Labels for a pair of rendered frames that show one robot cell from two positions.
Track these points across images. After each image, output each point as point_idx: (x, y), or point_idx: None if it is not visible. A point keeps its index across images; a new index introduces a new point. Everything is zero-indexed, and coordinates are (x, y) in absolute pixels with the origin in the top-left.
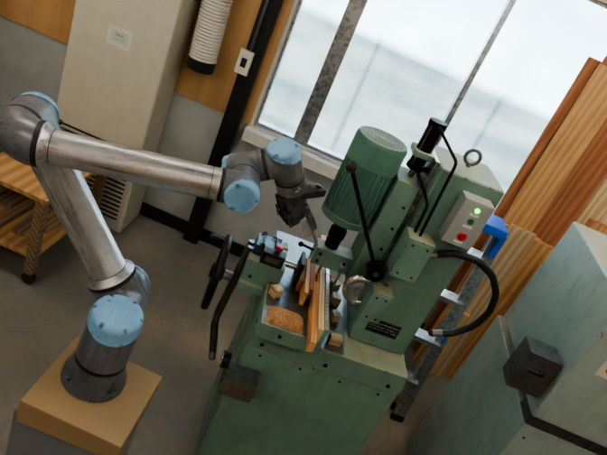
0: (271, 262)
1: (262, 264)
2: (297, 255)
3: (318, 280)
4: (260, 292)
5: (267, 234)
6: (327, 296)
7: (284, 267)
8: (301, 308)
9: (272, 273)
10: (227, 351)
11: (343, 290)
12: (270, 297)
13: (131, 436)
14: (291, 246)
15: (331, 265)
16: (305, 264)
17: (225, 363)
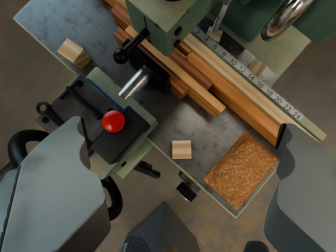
0: (133, 145)
1: (125, 155)
2: (94, 27)
3: (186, 47)
4: (150, 149)
5: (48, 105)
6: (243, 69)
7: (144, 108)
8: (223, 119)
9: (144, 136)
10: (184, 193)
11: (274, 39)
12: (185, 161)
13: (168, 223)
14: (67, 23)
15: (202, 14)
16: (143, 48)
17: (194, 198)
